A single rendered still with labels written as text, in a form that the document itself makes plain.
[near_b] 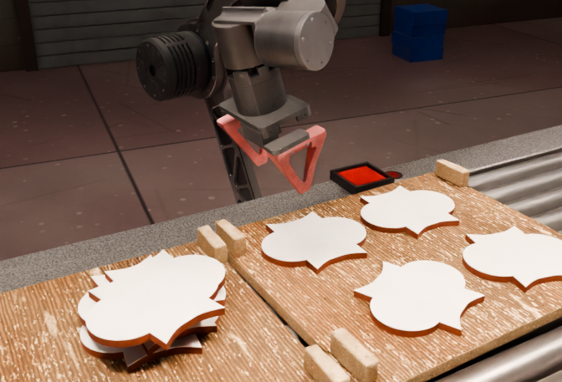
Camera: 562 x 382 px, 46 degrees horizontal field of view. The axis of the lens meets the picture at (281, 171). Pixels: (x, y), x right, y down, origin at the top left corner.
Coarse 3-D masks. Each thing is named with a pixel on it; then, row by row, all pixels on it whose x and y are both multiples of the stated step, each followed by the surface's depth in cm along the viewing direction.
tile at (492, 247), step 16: (480, 240) 85; (496, 240) 85; (512, 240) 85; (528, 240) 85; (544, 240) 85; (560, 240) 85; (464, 256) 82; (480, 256) 82; (496, 256) 82; (512, 256) 82; (528, 256) 82; (544, 256) 82; (560, 256) 82; (480, 272) 79; (496, 272) 78; (512, 272) 78; (528, 272) 78; (544, 272) 78; (560, 272) 78; (528, 288) 76
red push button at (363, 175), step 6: (360, 168) 110; (366, 168) 110; (342, 174) 108; (348, 174) 108; (354, 174) 108; (360, 174) 108; (366, 174) 108; (372, 174) 108; (378, 174) 108; (354, 180) 106; (360, 180) 106; (366, 180) 106; (372, 180) 106; (378, 180) 106
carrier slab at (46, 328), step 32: (32, 288) 77; (64, 288) 77; (0, 320) 71; (32, 320) 71; (64, 320) 71; (224, 320) 71; (256, 320) 71; (0, 352) 67; (32, 352) 67; (64, 352) 67; (224, 352) 67; (256, 352) 67; (288, 352) 67
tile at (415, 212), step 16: (400, 192) 98; (416, 192) 98; (432, 192) 98; (368, 208) 93; (384, 208) 93; (400, 208) 93; (416, 208) 93; (432, 208) 93; (448, 208) 93; (368, 224) 90; (384, 224) 89; (400, 224) 89; (416, 224) 89; (432, 224) 89; (448, 224) 90
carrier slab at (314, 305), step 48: (384, 192) 100; (480, 192) 100; (384, 240) 87; (432, 240) 87; (288, 288) 77; (336, 288) 77; (480, 288) 77; (384, 336) 69; (432, 336) 69; (480, 336) 69
